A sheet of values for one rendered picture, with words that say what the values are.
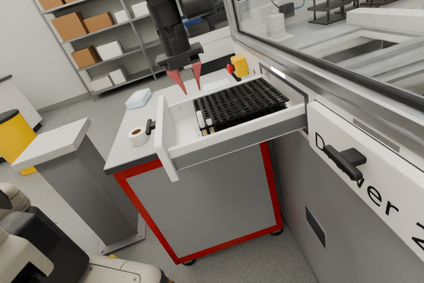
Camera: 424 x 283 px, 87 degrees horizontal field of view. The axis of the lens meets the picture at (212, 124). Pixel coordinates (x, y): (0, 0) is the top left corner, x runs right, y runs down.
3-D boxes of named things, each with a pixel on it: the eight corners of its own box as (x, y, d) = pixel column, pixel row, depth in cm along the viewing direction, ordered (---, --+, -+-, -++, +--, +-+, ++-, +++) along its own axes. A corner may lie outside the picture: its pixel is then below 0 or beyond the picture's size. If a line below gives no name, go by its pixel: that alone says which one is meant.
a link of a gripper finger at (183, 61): (179, 91, 57) (165, 55, 52) (206, 82, 57) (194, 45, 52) (180, 101, 51) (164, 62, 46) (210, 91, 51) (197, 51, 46)
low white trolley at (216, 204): (180, 277, 113) (103, 169, 75) (176, 188, 167) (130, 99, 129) (288, 239, 114) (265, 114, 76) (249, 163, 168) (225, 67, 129)
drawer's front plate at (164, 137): (172, 183, 51) (153, 147, 46) (171, 123, 76) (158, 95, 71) (180, 181, 51) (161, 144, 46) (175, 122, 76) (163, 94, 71)
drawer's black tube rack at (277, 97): (207, 149, 55) (199, 128, 52) (198, 118, 71) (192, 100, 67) (291, 121, 56) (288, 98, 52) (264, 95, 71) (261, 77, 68)
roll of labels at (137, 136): (128, 145, 84) (123, 137, 82) (141, 133, 89) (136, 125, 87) (141, 147, 81) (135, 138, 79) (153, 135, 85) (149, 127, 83)
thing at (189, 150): (177, 171, 52) (167, 152, 49) (174, 121, 74) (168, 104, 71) (339, 116, 52) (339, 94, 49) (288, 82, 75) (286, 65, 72)
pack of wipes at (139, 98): (144, 106, 113) (141, 98, 111) (127, 110, 115) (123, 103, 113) (153, 94, 126) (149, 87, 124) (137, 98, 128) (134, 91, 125)
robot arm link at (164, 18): (146, -3, 45) (141, -2, 40) (178, -14, 45) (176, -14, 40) (159, 32, 49) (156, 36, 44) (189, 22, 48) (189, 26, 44)
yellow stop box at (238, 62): (236, 79, 89) (233, 61, 85) (232, 74, 95) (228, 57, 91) (249, 74, 89) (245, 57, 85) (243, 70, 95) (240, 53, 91)
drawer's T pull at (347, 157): (355, 183, 30) (356, 176, 29) (322, 151, 36) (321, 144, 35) (380, 175, 30) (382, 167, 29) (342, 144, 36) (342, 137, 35)
